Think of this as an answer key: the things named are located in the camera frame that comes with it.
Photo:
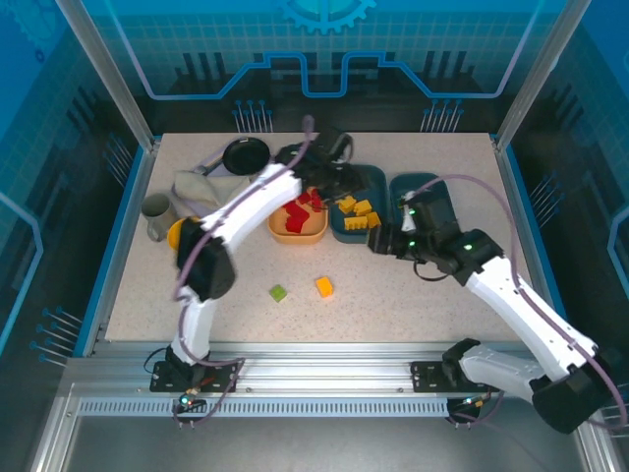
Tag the small green lego brick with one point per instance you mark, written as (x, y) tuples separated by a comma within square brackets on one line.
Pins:
[(277, 293)]

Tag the tan plastic container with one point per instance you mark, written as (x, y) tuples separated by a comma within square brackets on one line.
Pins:
[(300, 238)]

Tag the yellow bowl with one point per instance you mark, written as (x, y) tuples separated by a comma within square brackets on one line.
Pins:
[(174, 233)]

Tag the teal plastic container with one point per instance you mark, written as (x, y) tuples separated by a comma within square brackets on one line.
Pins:
[(398, 189), (339, 232)]

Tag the aluminium frame post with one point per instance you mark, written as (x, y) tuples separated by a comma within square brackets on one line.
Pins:
[(535, 74), (105, 74)]

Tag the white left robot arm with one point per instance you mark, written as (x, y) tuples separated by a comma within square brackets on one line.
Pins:
[(255, 206)]

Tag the pale folded cloth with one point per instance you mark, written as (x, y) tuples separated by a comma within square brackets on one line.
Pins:
[(196, 189)]

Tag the aluminium front rail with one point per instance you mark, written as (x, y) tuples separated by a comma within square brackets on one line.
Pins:
[(319, 364)]

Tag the grey mug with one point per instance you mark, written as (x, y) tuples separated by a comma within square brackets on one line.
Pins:
[(156, 209)]

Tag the blue table edge strip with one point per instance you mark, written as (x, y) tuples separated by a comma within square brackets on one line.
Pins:
[(533, 206), (105, 251)]

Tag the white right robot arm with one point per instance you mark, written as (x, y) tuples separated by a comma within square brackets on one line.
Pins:
[(516, 305)]

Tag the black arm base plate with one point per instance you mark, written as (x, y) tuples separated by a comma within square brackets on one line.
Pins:
[(427, 376), (167, 376)]

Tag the red two-by-four lego brick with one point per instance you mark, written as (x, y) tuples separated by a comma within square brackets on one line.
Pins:
[(297, 210)]

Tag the long yellow lego brick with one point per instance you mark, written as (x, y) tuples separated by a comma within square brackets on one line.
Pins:
[(356, 223)]

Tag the curved yellow lego brick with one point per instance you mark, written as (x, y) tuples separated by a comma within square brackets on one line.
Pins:
[(373, 219)]

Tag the black frying pan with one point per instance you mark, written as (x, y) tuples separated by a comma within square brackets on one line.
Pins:
[(245, 155)]

